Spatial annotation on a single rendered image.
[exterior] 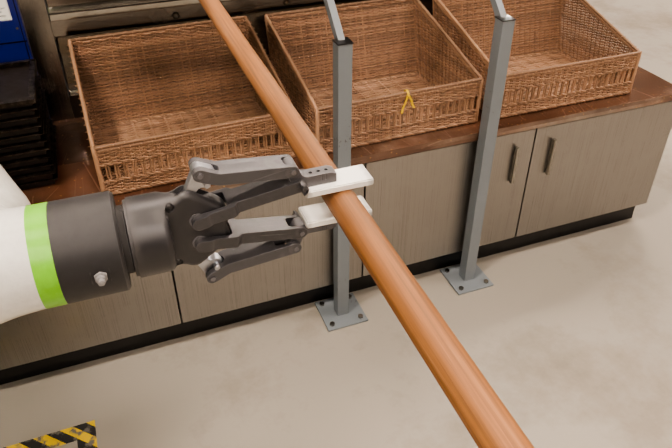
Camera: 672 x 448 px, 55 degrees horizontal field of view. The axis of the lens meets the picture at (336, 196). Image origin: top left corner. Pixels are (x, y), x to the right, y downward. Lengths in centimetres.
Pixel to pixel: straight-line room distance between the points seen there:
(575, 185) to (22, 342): 186
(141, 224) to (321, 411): 143
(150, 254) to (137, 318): 147
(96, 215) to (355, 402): 148
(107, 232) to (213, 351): 158
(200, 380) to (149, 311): 26
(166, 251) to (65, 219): 9
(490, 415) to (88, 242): 34
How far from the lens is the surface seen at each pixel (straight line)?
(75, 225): 58
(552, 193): 243
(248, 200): 61
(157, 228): 58
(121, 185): 182
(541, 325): 228
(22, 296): 59
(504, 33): 190
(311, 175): 62
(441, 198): 215
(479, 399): 46
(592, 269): 256
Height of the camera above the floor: 156
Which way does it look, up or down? 35 degrees down
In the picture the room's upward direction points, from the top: straight up
